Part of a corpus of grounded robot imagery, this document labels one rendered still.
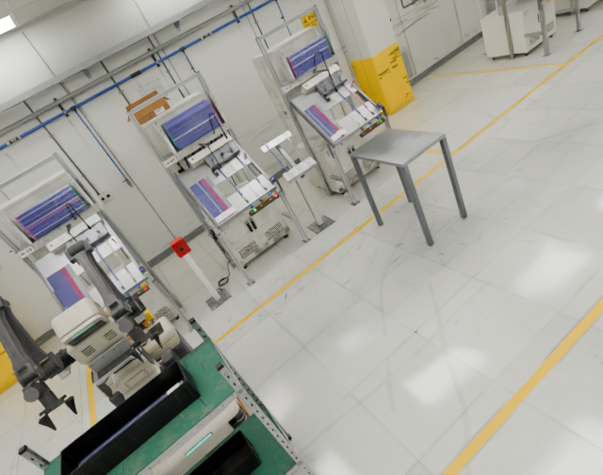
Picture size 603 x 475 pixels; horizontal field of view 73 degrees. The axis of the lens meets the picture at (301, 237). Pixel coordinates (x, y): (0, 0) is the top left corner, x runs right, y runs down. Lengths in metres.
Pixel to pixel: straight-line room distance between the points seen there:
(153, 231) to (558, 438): 4.85
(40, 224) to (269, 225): 2.09
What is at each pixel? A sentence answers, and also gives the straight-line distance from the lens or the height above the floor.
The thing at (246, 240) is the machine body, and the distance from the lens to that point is 4.32.
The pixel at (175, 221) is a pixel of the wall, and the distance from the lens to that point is 5.78.
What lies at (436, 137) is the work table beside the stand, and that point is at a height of 0.80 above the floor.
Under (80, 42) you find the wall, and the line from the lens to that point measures 5.54.
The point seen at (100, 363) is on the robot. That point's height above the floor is 1.07.
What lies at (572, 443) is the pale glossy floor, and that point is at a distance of 2.42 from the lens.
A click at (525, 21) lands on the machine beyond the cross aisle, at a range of 6.92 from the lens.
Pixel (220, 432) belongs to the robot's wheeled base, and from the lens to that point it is 2.82.
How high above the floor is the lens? 2.14
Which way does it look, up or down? 29 degrees down
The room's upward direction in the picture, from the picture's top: 28 degrees counter-clockwise
